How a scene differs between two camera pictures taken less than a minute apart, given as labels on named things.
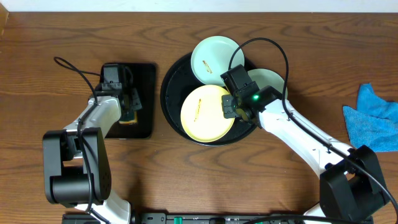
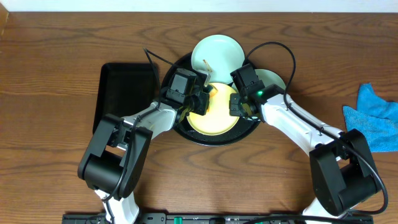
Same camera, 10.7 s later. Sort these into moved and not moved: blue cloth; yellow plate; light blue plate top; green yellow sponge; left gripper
Moved: left gripper; green yellow sponge
Not moved: blue cloth; light blue plate top; yellow plate
